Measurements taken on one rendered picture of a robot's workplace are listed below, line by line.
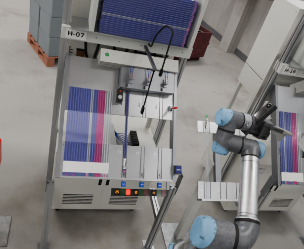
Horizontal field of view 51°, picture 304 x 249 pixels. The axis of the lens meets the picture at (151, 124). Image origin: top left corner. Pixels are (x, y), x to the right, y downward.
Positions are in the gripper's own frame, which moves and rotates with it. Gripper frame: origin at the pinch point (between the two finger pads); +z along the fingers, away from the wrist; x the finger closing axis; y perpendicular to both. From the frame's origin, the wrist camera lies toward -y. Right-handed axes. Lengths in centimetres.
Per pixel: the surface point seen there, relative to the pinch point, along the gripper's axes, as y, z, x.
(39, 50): 87, -92, -342
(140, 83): 17, -46, -69
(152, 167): 58, -31, -44
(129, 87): 20, -53, -68
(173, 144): 44, -19, -51
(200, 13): -32, -27, -66
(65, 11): -9, -96, -80
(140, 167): 59, -38, -43
